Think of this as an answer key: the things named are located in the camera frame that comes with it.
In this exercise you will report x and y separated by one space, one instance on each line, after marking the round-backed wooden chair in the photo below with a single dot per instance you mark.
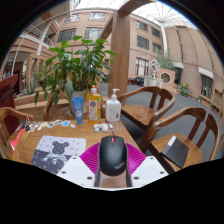
10 115
196 155
50 105
140 113

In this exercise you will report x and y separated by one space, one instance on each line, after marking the small white oval sticker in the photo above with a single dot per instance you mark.
73 126

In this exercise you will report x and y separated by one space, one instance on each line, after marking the clear plastic packet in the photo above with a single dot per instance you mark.
101 127

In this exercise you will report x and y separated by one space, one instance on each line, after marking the white-edged printed sticker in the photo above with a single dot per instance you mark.
34 126
57 122
42 125
50 125

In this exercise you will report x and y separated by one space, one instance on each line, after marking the green potted plant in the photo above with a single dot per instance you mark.
76 66

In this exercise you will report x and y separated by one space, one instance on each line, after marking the red booklet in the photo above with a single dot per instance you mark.
17 139

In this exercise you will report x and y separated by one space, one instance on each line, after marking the black notebook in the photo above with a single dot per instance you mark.
176 152

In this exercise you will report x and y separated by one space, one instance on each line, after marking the white pump bottle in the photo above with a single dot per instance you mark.
113 109

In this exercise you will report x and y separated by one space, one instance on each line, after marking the black computer mouse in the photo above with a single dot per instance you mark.
112 155

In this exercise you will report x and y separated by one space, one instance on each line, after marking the wooden pillar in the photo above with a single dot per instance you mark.
119 53

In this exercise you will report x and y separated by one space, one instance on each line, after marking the yellow detergent bottle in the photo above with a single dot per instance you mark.
94 106

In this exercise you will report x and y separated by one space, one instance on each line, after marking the potted yellow flowers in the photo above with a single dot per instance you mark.
185 89

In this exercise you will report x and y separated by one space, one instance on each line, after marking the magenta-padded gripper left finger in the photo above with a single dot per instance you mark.
78 170

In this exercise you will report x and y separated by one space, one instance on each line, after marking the blue squeeze tube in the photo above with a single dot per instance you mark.
77 111

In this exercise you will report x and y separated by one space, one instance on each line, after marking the blue printed sticker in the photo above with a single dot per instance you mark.
65 123

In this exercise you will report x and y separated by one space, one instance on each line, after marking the white stone sculpture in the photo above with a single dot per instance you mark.
154 75

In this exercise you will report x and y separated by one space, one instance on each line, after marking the dark red wooden lectern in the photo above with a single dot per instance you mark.
8 90

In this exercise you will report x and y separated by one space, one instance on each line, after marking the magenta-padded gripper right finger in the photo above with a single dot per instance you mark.
146 170

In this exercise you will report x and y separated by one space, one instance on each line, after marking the grey bear-print mouse pad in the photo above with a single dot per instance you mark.
50 150

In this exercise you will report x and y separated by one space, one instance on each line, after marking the dark parked car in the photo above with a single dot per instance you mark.
136 81

